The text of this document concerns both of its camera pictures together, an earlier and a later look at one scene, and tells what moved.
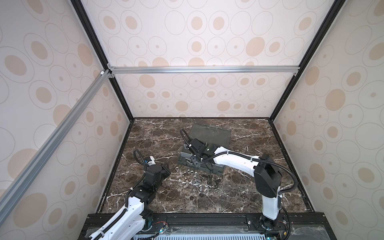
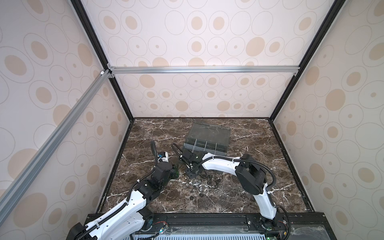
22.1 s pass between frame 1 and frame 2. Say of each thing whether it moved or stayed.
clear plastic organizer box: stayed
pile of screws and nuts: stayed
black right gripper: moved
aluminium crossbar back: stayed
